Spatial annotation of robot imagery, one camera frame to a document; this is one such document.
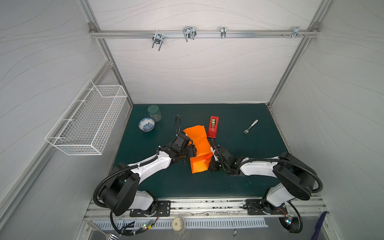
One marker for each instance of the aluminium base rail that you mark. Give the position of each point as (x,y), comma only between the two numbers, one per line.
(228,207)

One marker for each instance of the round white puck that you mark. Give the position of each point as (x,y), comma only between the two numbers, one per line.
(178,225)

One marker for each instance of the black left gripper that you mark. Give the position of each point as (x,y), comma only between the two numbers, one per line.
(192,150)

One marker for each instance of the green lidded glass jar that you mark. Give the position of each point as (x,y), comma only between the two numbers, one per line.
(154,112)

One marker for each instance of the metal u-bolt clamp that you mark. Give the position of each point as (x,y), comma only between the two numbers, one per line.
(157,39)
(189,33)

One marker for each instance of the aluminium cross rail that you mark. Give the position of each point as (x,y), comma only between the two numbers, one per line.
(201,34)

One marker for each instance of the red tape dispenser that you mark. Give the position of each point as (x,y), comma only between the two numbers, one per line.
(212,132)

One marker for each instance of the white wire basket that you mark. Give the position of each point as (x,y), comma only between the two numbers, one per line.
(86,125)

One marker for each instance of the fork with white handle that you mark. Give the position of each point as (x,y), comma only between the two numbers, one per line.
(252,125)

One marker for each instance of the metal ring clamp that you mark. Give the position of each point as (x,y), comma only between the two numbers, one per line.
(223,32)

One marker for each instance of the metal bracket clamp right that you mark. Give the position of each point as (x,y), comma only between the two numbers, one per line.
(295,34)

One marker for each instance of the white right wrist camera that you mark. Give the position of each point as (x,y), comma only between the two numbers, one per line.
(214,157)

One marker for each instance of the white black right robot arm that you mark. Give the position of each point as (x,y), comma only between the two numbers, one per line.
(297,180)

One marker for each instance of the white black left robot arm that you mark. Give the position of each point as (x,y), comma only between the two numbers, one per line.
(119,192)

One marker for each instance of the blue white ceramic bowl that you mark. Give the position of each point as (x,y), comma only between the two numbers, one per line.
(146,124)

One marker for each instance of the metal u-bolt clamp middle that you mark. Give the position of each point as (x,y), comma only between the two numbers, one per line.
(189,33)

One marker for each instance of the metal u-bolt clamp left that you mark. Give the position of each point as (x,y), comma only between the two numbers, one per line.
(157,39)

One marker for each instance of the orange wrapping paper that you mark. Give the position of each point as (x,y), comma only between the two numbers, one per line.
(201,162)

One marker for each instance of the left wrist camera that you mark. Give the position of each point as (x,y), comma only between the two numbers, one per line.
(182,140)

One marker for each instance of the blue handled tool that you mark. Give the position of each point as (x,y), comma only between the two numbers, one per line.
(319,226)

